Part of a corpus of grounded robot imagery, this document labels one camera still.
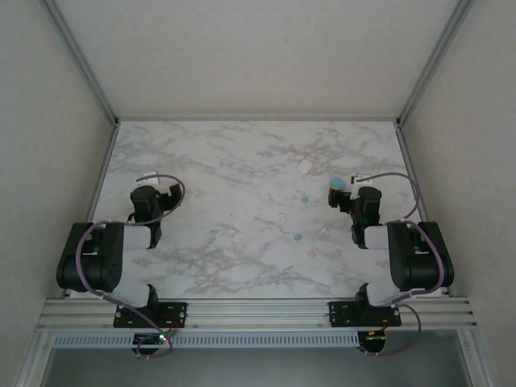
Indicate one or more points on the teal earbud charging case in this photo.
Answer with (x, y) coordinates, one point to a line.
(337, 183)

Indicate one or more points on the white earbud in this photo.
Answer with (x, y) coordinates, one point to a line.
(324, 230)

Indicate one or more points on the white earbud charging case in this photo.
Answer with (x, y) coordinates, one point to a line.
(305, 166)

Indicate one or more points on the pink earbud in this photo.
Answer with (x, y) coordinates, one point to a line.
(311, 254)
(338, 253)

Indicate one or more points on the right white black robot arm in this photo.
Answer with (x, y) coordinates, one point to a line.
(419, 258)

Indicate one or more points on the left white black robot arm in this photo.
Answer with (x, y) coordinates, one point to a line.
(101, 258)

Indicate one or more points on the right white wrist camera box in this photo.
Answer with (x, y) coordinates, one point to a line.
(359, 183)

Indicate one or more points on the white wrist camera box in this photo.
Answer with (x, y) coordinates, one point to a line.
(148, 177)
(359, 183)

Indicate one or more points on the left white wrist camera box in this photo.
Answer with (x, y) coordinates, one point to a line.
(148, 177)

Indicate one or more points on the aluminium table edge rail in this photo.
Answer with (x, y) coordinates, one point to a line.
(105, 177)
(412, 169)
(258, 119)

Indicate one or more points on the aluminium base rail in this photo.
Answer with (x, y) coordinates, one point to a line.
(258, 314)

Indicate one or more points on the aluminium frame post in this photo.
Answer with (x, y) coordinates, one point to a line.
(80, 60)
(435, 60)

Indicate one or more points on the aluminium frame leg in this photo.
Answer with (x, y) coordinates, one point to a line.
(475, 363)
(28, 369)

